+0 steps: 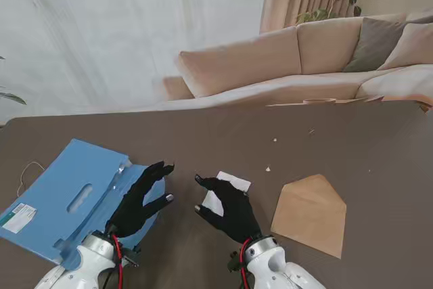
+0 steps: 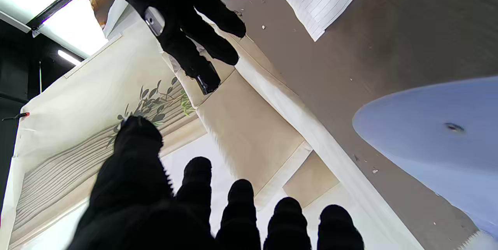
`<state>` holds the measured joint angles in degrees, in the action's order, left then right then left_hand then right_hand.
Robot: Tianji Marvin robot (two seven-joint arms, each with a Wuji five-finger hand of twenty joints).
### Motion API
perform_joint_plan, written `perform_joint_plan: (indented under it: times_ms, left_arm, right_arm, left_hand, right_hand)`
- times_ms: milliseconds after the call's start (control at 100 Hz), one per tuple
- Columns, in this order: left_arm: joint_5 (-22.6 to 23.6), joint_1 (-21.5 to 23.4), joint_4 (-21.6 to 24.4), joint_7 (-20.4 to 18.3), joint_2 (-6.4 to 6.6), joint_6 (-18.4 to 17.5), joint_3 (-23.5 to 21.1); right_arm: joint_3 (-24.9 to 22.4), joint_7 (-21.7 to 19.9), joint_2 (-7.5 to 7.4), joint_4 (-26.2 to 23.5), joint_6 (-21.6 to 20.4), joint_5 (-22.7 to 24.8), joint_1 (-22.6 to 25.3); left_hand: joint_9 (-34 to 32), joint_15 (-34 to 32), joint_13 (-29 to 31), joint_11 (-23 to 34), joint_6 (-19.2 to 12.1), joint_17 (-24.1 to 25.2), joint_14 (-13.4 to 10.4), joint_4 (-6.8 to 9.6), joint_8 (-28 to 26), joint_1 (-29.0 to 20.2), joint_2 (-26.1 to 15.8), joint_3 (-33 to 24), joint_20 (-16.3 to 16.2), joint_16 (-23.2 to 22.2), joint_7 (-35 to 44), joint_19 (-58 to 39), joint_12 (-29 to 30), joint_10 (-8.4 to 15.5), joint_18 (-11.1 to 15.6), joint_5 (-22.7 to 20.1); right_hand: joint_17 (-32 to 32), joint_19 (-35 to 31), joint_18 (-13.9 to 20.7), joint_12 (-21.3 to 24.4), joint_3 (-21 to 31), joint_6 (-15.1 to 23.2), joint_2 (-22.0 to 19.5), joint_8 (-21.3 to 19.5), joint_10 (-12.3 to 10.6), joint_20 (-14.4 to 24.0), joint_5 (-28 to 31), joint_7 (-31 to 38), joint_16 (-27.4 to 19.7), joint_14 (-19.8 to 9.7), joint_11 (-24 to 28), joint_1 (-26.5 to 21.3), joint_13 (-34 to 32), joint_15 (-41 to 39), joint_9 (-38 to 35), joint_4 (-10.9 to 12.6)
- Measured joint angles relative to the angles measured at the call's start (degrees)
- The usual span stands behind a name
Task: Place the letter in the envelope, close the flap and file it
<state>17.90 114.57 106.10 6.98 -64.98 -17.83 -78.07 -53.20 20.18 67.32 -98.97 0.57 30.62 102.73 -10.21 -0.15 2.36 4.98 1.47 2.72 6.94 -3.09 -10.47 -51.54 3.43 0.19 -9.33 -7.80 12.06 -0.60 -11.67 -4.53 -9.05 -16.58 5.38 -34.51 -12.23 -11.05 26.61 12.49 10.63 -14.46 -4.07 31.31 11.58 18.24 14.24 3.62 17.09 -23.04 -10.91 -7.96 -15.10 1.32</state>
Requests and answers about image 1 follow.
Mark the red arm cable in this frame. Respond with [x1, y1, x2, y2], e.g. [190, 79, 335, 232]
[238, 238, 253, 289]
[112, 234, 125, 289]

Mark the white sheer curtain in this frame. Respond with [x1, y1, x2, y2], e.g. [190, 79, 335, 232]
[0, 0, 271, 117]

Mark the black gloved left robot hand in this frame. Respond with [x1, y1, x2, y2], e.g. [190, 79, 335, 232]
[105, 160, 176, 238]

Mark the brown kraft paper envelope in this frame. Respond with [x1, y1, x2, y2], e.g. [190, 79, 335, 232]
[270, 173, 348, 259]

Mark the white lined letter paper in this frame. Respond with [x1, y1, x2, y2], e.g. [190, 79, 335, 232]
[202, 171, 252, 217]

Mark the beige fabric sofa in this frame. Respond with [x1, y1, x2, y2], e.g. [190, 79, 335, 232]
[162, 11, 433, 102]

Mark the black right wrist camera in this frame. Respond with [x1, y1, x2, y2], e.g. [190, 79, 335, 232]
[227, 250, 243, 271]

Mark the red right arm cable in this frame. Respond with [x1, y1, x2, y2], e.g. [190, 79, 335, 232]
[238, 238, 253, 289]

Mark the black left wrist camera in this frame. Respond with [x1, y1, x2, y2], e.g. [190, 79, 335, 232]
[120, 248, 140, 268]

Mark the blue plastic file folder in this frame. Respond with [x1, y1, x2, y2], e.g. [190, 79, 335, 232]
[0, 138, 167, 271]

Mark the dark green plant leaf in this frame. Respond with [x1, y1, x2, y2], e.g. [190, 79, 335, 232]
[0, 55, 27, 106]

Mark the beige sofa cushion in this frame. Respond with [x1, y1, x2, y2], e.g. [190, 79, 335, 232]
[377, 22, 433, 72]

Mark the grey sofa cushion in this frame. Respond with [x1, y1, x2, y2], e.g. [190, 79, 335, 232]
[343, 17, 407, 73]

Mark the brown cardboard sheet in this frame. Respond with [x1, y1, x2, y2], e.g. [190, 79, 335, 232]
[334, 95, 385, 104]

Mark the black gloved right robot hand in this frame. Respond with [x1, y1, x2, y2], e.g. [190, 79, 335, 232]
[193, 173, 263, 244]

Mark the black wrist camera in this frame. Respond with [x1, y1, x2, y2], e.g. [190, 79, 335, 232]
[120, 248, 140, 268]
[227, 250, 243, 271]

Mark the red left arm cable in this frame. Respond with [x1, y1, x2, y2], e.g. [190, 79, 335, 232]
[112, 234, 125, 289]

